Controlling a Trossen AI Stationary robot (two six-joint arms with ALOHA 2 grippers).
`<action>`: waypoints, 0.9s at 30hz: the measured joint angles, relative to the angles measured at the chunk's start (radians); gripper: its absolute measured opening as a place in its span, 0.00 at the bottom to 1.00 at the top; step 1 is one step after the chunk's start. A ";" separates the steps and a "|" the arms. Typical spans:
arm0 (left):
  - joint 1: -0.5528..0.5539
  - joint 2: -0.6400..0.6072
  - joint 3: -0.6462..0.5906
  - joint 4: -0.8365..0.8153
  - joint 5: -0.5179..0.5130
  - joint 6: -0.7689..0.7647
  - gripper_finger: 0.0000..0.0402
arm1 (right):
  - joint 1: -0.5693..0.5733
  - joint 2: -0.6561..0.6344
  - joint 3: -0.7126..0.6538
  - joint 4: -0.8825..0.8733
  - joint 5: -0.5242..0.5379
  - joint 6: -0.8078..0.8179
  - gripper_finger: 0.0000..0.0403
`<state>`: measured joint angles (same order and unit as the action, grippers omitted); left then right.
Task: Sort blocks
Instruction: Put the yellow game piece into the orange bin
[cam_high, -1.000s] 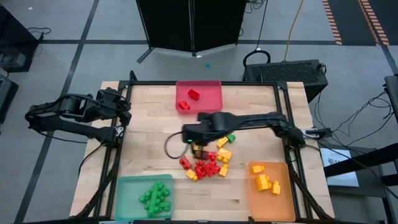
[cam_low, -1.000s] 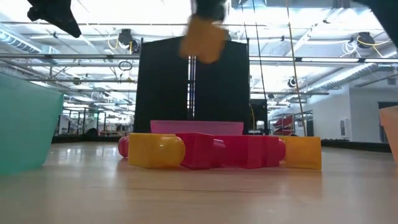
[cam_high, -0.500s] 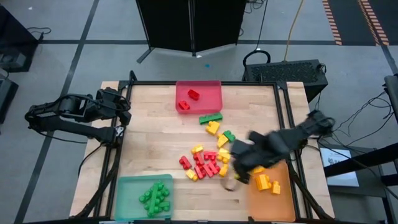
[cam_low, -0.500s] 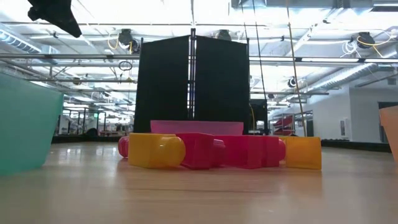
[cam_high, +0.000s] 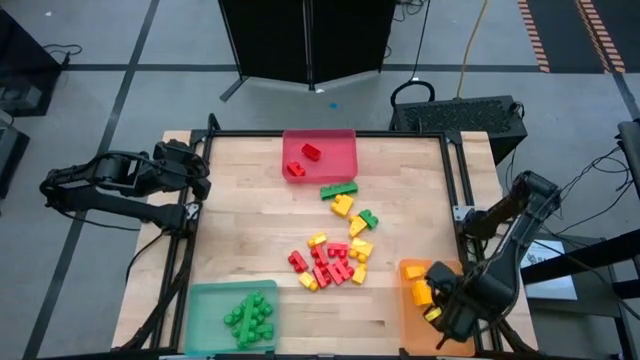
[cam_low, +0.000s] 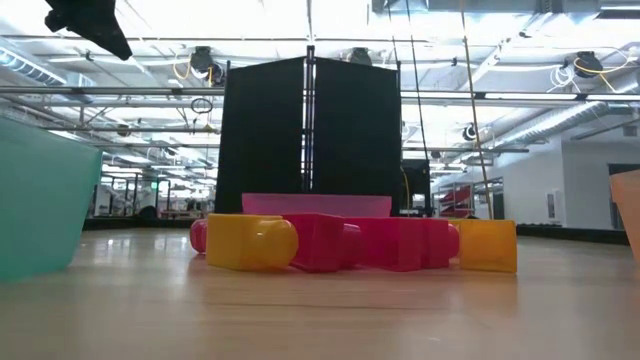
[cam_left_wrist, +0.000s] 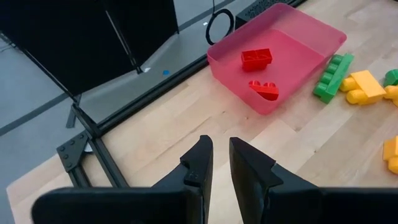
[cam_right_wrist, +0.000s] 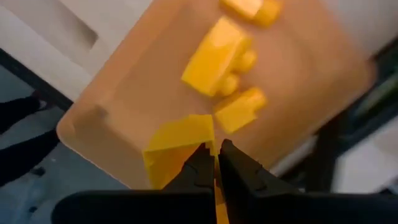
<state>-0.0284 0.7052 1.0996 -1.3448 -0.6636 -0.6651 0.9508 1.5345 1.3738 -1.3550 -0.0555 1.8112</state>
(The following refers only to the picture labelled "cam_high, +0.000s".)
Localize black desk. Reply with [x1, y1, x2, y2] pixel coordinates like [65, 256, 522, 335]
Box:
[0, 8, 64, 119]

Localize teal translucent plastic bin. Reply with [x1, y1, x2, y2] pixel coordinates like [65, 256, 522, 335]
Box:
[183, 279, 280, 357]

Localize black metal side stand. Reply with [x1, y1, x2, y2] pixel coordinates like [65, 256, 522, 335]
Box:
[519, 227, 640, 360]

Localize black computer case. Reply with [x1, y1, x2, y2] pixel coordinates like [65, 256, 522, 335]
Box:
[388, 94, 529, 165]

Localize yellow hanging cable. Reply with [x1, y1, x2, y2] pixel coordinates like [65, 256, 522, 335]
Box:
[455, 0, 490, 100]

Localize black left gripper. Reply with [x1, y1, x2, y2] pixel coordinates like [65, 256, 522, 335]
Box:
[153, 139, 213, 200]

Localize black metal table frame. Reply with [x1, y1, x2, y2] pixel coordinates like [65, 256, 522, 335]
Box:
[110, 112, 540, 360]

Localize white printed paper sheet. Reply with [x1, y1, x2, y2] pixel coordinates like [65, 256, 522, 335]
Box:
[519, 239, 579, 302]

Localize large yellow toy block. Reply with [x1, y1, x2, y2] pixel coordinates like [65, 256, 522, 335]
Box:
[330, 194, 355, 218]
[348, 237, 375, 264]
[411, 279, 434, 307]

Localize black orange-striped floor mat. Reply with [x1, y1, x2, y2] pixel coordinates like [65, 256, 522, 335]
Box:
[517, 0, 640, 75]

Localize grey metal mounting plate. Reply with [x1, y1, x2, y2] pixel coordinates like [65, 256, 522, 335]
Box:
[452, 204, 476, 224]

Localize black cable loop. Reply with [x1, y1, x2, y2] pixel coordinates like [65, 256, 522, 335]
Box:
[389, 79, 436, 109]

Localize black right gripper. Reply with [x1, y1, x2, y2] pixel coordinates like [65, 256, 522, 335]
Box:
[424, 260, 489, 350]

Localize black hanging cable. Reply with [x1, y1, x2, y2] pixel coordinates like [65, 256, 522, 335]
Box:
[409, 0, 432, 84]

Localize black equipment panel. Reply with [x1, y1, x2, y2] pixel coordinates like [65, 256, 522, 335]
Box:
[617, 118, 640, 201]

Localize red translucent plastic bin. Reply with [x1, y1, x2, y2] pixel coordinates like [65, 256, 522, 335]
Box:
[281, 128, 359, 185]

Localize black loose floor cables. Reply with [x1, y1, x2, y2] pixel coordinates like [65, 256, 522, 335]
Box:
[547, 144, 639, 236]

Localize black equipment case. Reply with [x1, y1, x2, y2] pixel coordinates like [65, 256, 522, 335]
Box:
[0, 124, 31, 201]

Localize orange translucent plastic bin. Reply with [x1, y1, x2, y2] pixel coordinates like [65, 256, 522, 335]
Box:
[397, 258, 476, 357]

